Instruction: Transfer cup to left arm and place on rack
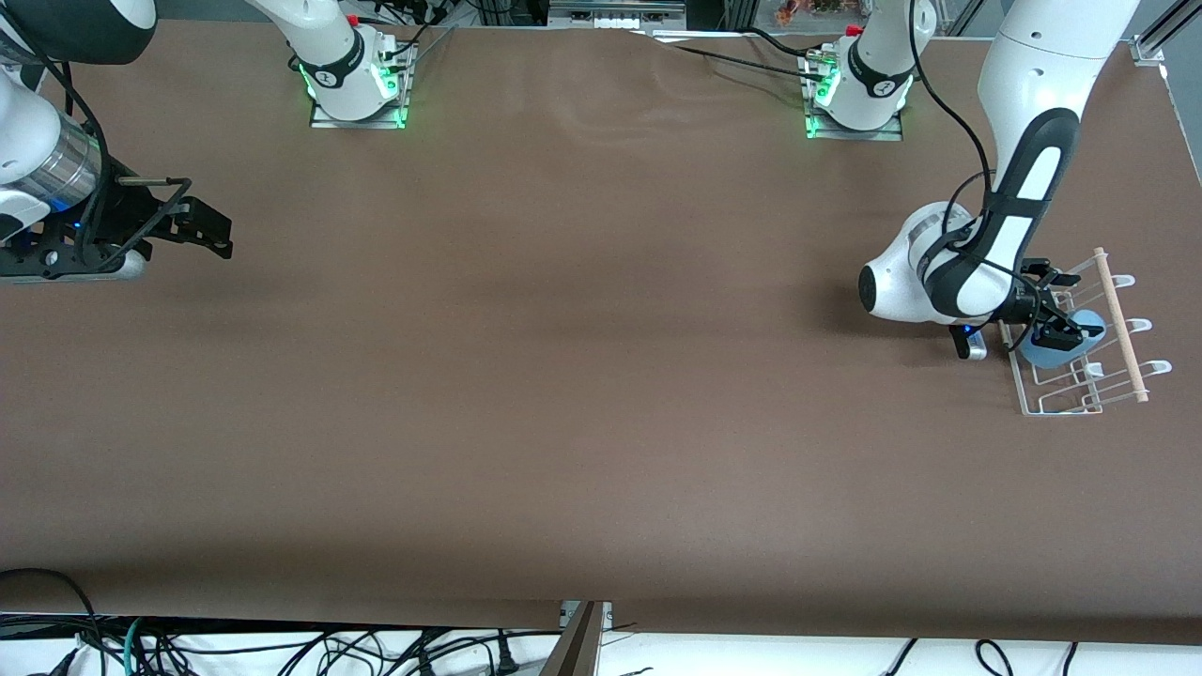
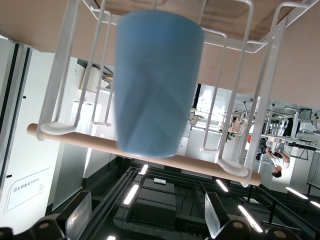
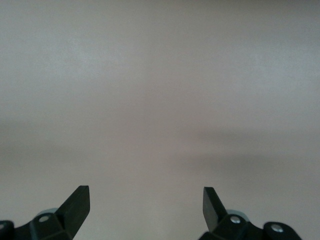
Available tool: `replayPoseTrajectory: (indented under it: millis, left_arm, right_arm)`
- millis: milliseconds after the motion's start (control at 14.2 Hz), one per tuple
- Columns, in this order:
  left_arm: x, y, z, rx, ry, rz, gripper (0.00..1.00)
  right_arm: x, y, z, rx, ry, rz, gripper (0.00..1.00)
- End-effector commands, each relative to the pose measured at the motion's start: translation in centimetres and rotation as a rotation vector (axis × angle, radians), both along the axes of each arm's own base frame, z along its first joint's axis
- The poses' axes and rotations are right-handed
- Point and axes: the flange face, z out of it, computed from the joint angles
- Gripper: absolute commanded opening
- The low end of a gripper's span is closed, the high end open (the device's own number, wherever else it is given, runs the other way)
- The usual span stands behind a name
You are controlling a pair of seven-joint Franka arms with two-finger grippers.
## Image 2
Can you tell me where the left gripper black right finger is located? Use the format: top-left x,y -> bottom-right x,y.
204,191 -> 299,240

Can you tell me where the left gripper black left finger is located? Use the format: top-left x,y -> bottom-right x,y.
0,191 -> 93,240

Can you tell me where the light blue plastic cup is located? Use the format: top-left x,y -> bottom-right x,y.
113,9 -> 206,159

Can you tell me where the person in white shirt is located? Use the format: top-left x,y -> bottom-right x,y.
265,146 -> 292,180

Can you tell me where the dark framed door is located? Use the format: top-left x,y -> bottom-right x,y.
0,37 -> 33,191

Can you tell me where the cardboard box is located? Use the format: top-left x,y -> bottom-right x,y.
79,63 -> 116,94

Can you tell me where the brown table cover sheet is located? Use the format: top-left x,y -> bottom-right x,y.
0,0 -> 320,95

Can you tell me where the white wire dish rack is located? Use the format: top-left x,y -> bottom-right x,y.
26,0 -> 320,189

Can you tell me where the printed wall sign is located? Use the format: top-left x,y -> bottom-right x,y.
4,166 -> 51,215

